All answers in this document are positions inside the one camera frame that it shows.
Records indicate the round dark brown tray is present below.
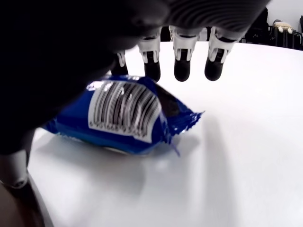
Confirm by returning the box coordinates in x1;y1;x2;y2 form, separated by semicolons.
0;176;54;227

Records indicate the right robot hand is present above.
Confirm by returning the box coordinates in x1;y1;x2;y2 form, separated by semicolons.
0;0;273;190

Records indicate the beige plush toy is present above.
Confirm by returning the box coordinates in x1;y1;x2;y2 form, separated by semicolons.
271;20;295;33

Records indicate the blue Oreo packet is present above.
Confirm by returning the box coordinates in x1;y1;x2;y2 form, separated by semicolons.
41;73;205;158

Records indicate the black metal rack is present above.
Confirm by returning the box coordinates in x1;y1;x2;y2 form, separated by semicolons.
241;7;303;51

